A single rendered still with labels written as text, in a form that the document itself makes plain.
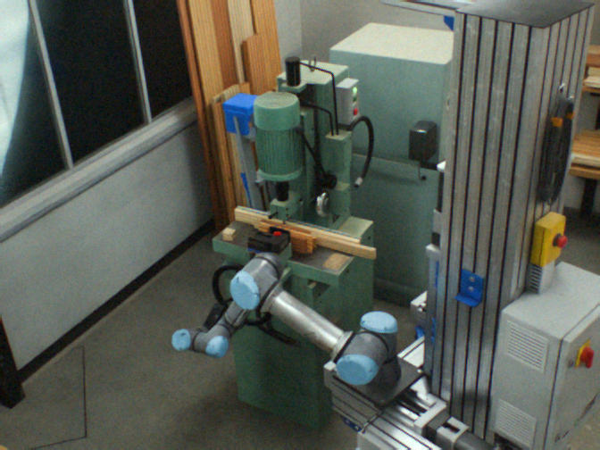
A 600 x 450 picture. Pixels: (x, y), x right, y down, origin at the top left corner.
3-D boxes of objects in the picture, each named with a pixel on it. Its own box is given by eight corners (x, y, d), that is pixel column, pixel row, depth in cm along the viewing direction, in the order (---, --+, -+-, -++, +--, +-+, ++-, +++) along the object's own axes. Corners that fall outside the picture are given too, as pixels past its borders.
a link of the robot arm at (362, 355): (395, 345, 239) (254, 249, 248) (377, 375, 228) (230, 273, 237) (379, 367, 247) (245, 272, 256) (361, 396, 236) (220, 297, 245)
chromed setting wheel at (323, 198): (314, 220, 317) (313, 195, 310) (329, 207, 326) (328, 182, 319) (320, 222, 316) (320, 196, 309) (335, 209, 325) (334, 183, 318)
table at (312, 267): (199, 262, 316) (197, 250, 313) (240, 228, 338) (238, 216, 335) (328, 301, 289) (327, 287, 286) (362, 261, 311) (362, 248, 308)
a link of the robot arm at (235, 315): (274, 233, 256) (221, 312, 289) (257, 250, 248) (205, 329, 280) (300, 255, 255) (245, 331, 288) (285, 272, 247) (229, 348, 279)
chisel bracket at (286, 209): (270, 220, 314) (269, 203, 309) (287, 205, 324) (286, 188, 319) (286, 225, 310) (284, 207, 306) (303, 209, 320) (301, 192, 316)
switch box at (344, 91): (335, 122, 313) (335, 86, 304) (346, 113, 320) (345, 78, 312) (348, 125, 310) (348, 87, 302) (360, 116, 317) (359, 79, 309)
